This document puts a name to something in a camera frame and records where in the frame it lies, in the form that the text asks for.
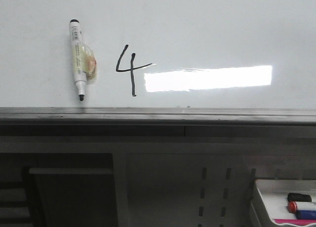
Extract white slotted pegboard panel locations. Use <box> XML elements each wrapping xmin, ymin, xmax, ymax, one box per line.
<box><xmin>113</xmin><ymin>151</ymin><xmax>316</xmax><ymax>227</ymax></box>

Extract red capped marker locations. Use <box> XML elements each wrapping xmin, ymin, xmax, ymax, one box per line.
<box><xmin>287</xmin><ymin>201</ymin><xmax>316</xmax><ymax>213</ymax></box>

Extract grey aluminium whiteboard tray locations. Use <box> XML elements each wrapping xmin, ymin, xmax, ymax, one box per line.
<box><xmin>0</xmin><ymin>107</ymin><xmax>316</xmax><ymax>138</ymax></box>

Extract dark shelf unit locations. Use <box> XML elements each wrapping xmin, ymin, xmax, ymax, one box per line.
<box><xmin>0</xmin><ymin>153</ymin><xmax>118</xmax><ymax>227</ymax></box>

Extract white whiteboard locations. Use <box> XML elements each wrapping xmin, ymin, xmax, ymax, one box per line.
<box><xmin>0</xmin><ymin>0</ymin><xmax>316</xmax><ymax>109</ymax></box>

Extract white plastic marker bin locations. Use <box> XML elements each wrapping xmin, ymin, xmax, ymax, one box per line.
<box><xmin>249</xmin><ymin>179</ymin><xmax>316</xmax><ymax>227</ymax></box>

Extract white whiteboard marker with tape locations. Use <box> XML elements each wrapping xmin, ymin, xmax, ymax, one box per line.
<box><xmin>69</xmin><ymin>19</ymin><xmax>97</xmax><ymax>102</ymax></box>

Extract pink item in bin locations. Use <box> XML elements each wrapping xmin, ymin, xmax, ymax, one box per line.
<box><xmin>274</xmin><ymin>219</ymin><xmax>316</xmax><ymax>226</ymax></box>

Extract blue capped marker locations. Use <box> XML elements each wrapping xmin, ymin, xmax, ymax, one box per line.
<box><xmin>296</xmin><ymin>210</ymin><xmax>316</xmax><ymax>220</ymax></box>

